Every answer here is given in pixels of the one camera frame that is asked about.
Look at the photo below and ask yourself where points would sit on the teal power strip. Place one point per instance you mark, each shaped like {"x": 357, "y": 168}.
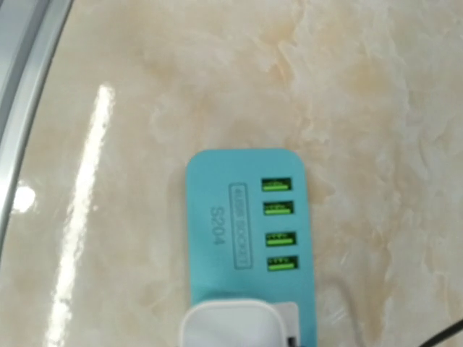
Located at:
{"x": 249, "y": 232}

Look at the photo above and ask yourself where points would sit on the small white cube charger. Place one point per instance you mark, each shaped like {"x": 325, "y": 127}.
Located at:
{"x": 244, "y": 322}

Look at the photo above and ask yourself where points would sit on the aluminium front rail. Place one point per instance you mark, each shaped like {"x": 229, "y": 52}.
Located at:
{"x": 30, "y": 32}

